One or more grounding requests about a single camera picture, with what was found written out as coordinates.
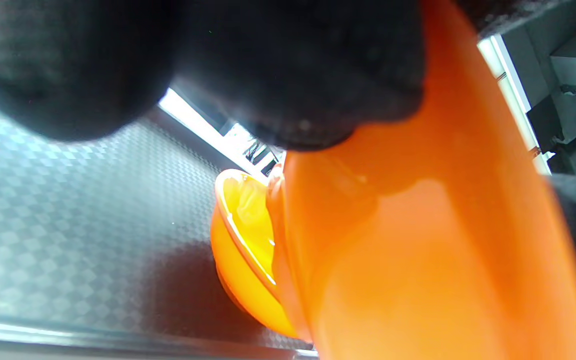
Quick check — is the white vertical frame bar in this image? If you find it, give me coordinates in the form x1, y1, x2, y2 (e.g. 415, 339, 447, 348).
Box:
477, 34, 555, 176

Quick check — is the large orange plastic bowl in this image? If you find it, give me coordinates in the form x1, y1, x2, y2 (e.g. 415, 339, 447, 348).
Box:
267, 0, 576, 360

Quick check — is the person's left hand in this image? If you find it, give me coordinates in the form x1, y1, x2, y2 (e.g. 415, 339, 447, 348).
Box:
0, 0, 427, 152

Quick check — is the grey shelving unit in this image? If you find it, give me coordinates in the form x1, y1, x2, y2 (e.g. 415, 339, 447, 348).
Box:
502, 0, 576, 178

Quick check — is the yellow-orange plastic bowl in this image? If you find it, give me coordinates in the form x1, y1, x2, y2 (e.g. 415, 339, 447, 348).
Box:
210, 168, 300, 339

